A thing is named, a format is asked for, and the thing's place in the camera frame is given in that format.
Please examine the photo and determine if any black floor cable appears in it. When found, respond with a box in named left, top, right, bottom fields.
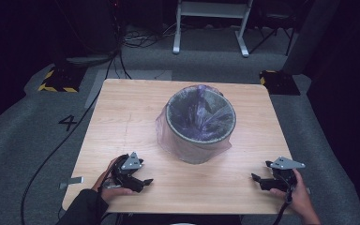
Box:
left=20, top=50, right=123, bottom=225

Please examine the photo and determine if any green ribbed plastic bin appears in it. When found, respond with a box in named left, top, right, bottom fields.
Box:
left=165, top=85, right=237, bottom=165

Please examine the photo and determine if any right hand-held gripper cable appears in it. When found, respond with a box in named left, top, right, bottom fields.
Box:
left=273, top=177, right=296, bottom=225

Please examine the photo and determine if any purple plastic bag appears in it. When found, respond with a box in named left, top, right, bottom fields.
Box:
left=155, top=83, right=237, bottom=165

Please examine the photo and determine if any white metal stand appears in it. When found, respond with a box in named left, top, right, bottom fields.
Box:
left=172, top=0, right=254, bottom=58

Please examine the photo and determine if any left hand-held gripper cable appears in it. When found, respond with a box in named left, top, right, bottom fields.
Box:
left=97, top=154, right=129, bottom=225

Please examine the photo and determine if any black folding stand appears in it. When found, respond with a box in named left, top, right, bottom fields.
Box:
left=249, top=8, right=296, bottom=57

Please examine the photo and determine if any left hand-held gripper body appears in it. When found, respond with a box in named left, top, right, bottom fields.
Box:
left=111, top=152, right=144, bottom=193

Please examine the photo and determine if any person's right hand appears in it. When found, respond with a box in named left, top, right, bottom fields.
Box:
left=270, top=170, right=315, bottom=217

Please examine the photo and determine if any person's left hand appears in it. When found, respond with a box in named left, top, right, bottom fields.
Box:
left=92, top=157, right=139, bottom=204

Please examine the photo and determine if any grey pillar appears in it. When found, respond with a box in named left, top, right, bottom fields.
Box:
left=281, top=0, right=341, bottom=76

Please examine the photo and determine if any yellow-black striped floor base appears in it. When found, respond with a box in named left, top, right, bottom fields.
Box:
left=37, top=65, right=87, bottom=94
left=259, top=69, right=302, bottom=96

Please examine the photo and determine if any hand-held gripper cable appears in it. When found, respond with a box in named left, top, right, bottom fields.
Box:
left=97, top=154, right=129, bottom=225
left=273, top=177, right=296, bottom=225

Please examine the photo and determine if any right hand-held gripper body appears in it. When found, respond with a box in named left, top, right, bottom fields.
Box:
left=258, top=157, right=306, bottom=192

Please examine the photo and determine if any tangle of floor cables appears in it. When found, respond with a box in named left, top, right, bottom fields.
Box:
left=121, top=22, right=182, bottom=50

